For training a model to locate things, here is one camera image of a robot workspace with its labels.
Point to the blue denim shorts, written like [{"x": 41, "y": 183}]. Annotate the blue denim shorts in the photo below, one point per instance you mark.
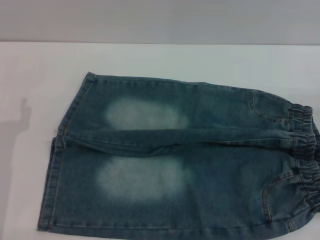
[{"x": 205, "y": 180}]

